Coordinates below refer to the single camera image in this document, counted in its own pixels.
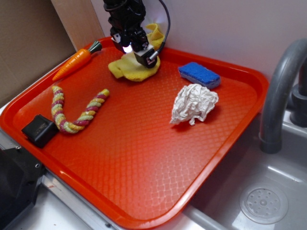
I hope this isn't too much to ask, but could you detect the grey sink basin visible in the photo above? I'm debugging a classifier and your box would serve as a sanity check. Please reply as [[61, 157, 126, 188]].
[[184, 118, 307, 230]]

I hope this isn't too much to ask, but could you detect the sink drain strainer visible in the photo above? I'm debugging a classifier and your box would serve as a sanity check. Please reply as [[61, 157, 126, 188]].
[[239, 183, 289, 225]]

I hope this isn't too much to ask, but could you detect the multicolour twisted rope toy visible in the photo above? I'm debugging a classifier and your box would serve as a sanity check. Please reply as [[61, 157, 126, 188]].
[[51, 86, 110, 134]]

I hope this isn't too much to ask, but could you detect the yellow cloth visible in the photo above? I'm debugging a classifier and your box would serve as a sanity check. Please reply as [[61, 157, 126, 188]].
[[108, 23, 165, 82]]

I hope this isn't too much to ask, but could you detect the brown cardboard box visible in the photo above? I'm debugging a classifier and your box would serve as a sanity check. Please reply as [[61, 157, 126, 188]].
[[0, 0, 77, 108]]

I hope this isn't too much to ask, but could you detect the black leather wallet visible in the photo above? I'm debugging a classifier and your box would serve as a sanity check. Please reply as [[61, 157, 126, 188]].
[[22, 115, 59, 148]]

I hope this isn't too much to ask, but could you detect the red plastic tray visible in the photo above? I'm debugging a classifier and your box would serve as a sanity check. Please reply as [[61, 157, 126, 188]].
[[0, 38, 268, 230]]

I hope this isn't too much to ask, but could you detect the blue sponge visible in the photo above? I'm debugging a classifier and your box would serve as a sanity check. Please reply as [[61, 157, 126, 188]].
[[178, 62, 221, 89]]

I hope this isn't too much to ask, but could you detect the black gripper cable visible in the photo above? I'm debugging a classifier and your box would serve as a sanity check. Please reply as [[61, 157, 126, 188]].
[[151, 0, 171, 59]]

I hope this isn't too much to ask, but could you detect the orange toy carrot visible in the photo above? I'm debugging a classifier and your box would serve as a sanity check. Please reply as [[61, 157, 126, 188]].
[[52, 41, 102, 81]]

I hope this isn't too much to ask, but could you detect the grey faucet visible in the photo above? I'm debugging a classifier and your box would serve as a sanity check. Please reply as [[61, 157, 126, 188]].
[[259, 38, 307, 153]]

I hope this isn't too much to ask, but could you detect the crumpled white paper towel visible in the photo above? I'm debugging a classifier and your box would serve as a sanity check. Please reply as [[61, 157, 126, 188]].
[[170, 84, 219, 126]]

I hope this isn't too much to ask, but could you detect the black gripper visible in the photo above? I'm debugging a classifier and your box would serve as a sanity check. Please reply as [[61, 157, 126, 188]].
[[104, 0, 158, 69]]

